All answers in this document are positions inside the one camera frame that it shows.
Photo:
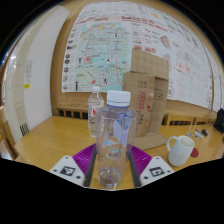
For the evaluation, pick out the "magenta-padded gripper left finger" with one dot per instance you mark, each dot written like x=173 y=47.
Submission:
x=68 y=170

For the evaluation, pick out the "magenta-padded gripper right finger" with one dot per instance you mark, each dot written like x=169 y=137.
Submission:
x=156 y=170

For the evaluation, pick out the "clear white-capped water bottle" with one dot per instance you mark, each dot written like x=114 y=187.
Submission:
x=116 y=140

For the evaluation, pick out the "small red-labelled water bottle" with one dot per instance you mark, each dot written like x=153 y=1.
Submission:
x=94 y=110

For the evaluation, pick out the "white ceramic mug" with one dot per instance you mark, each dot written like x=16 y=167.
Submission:
x=181 y=151

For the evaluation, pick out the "flat round red coaster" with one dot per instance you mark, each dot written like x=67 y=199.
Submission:
x=195 y=152

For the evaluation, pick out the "wooden slatted bench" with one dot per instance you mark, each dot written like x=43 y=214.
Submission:
x=71 y=110

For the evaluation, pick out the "small black device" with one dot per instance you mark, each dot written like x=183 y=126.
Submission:
x=204 y=132

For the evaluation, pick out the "black bag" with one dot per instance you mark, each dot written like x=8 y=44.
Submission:
x=220 y=121

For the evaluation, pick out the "brown cardboard box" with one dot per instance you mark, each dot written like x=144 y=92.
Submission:
x=143 y=90

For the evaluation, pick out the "large printed wall poster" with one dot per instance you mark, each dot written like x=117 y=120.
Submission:
x=110 y=50

